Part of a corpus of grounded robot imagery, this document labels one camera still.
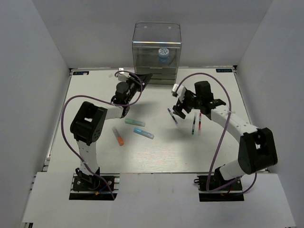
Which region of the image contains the blue right corner label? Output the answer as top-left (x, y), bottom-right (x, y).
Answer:
top-left (216, 68), bottom-right (233, 73)

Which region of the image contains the clear acrylic drawer organizer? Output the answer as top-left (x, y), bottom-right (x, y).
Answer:
top-left (132, 21), bottom-right (182, 85)

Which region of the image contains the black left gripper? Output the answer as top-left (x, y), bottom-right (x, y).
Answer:
top-left (126, 72), bottom-right (153, 104)

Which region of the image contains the green pen refill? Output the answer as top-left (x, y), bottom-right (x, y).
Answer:
top-left (191, 112), bottom-right (197, 135)

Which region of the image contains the blue highlighter marker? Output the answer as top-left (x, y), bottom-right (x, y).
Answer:
top-left (133, 128), bottom-right (154, 139)

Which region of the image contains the blue white round jar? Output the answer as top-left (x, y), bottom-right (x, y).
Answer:
top-left (158, 47), bottom-right (170, 64)

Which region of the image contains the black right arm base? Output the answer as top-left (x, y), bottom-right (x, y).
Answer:
top-left (193, 174), bottom-right (245, 202)

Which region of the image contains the red pen refill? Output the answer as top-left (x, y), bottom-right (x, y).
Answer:
top-left (198, 113), bottom-right (201, 135)

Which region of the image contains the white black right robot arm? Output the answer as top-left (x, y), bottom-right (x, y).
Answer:
top-left (172, 81), bottom-right (278, 190)

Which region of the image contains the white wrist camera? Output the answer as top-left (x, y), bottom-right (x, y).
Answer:
top-left (114, 67), bottom-right (129, 82)
top-left (171, 84), bottom-right (187, 102)

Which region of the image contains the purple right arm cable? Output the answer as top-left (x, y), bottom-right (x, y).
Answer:
top-left (177, 72), bottom-right (258, 194)

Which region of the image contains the orange highlighter marker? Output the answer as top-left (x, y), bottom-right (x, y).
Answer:
top-left (112, 127), bottom-right (124, 146)

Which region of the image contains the green highlighter marker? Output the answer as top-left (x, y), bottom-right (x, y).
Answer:
top-left (124, 118), bottom-right (145, 127)

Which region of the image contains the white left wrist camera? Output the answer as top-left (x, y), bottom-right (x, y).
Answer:
top-left (114, 67), bottom-right (129, 82)

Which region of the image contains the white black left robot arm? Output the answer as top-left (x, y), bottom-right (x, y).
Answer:
top-left (70, 71), bottom-right (152, 190)

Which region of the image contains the blue corner label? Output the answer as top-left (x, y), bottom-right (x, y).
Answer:
top-left (73, 71), bottom-right (89, 76)
top-left (216, 68), bottom-right (233, 73)

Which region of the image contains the purple pen refill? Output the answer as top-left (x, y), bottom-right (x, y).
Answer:
top-left (167, 108), bottom-right (178, 125)

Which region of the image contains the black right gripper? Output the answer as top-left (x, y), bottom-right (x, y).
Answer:
top-left (173, 89), bottom-right (202, 119)

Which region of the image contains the blue left corner label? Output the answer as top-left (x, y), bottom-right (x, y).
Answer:
top-left (73, 71), bottom-right (89, 76)

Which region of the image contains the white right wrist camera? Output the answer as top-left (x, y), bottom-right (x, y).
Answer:
top-left (171, 84), bottom-right (187, 102)

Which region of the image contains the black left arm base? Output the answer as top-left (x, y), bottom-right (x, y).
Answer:
top-left (69, 168), bottom-right (120, 201)

